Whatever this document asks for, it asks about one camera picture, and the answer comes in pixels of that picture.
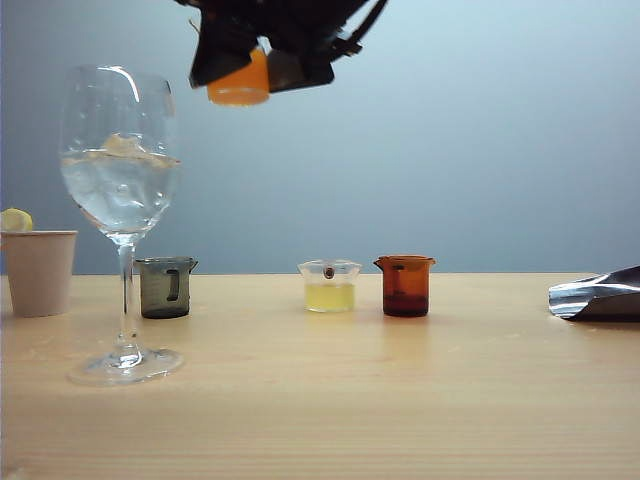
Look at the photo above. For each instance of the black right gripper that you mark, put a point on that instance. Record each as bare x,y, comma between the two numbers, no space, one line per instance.
290,22

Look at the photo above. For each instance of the small clear measuring cup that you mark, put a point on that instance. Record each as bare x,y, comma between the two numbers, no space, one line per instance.
245,85

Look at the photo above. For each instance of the clear measuring cup yellow liquid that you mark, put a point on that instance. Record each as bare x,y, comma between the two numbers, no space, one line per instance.
330,297

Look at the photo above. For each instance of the grey translucent measuring cup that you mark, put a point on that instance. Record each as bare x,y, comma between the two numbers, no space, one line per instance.
160,292

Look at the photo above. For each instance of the amber measuring cup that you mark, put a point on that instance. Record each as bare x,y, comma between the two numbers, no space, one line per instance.
406,290

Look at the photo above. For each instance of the beige paper cup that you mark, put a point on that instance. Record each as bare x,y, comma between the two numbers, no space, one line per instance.
40,275

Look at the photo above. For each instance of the clear stemmed wine glass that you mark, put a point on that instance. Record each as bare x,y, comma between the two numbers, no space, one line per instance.
125,200

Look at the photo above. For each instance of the yellow lemon slice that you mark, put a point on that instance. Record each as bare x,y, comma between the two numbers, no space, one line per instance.
15,220

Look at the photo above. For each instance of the silver foil bag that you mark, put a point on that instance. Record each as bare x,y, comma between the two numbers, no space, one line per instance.
600,297

